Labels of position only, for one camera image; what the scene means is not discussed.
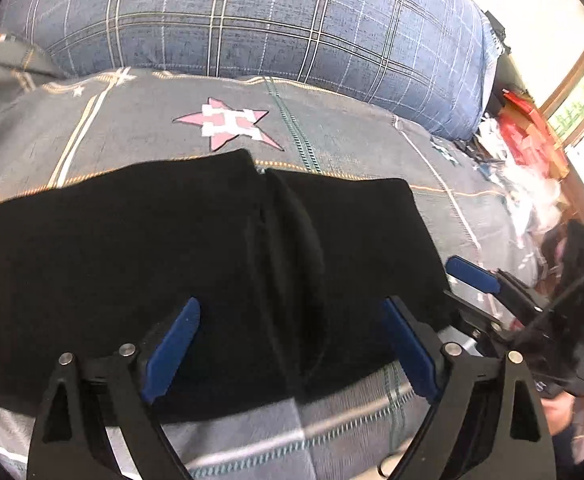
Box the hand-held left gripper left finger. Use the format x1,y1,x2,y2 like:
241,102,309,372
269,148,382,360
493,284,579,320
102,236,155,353
26,296,202,480

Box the blue plaid pillow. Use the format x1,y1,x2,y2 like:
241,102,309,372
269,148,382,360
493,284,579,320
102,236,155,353
0,0,505,142

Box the black object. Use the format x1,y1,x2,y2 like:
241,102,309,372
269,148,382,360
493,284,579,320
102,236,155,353
484,10,513,57

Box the red packaging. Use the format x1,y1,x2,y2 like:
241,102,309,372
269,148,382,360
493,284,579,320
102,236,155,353
497,87,570,181

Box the white plastic bags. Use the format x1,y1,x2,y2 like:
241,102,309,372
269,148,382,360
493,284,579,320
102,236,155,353
472,115,573,261

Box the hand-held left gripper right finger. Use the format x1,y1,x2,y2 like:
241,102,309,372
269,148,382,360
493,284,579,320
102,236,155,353
381,295,558,480

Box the grey star print bedsheet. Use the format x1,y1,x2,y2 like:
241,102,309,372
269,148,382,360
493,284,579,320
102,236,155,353
0,30,543,480

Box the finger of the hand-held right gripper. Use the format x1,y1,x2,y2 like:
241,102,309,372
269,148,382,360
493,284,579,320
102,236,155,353
445,255,549,322
442,289,513,346

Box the black pants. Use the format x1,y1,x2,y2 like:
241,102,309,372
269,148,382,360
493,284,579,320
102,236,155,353
0,149,455,423

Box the wooden window frame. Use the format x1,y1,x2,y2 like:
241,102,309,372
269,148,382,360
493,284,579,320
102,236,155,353
539,25,584,147

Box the person's right hand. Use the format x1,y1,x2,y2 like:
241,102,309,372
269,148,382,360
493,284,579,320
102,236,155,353
543,392,579,437

